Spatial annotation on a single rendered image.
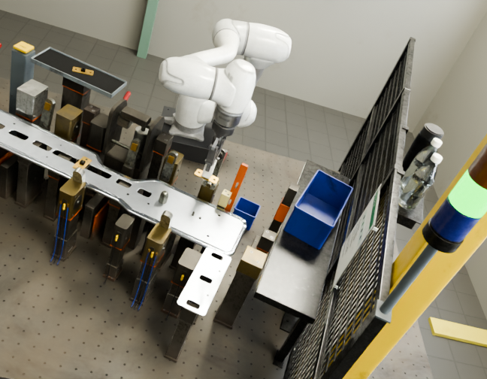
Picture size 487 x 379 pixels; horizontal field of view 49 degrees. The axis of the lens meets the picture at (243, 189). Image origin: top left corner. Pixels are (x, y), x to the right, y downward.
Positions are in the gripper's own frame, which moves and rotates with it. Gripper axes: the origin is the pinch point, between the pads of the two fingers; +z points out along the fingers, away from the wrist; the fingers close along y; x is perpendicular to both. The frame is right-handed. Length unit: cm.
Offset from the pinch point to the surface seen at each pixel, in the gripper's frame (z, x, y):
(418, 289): -32, 63, 53
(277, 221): 20.8, 30.2, -14.4
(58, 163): 24, -54, 5
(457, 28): 14, 114, -356
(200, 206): 23.7, 0.5, -6.8
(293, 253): 20.8, 40.0, -1.3
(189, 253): 25.8, 5.5, 16.2
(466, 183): -68, 53, 65
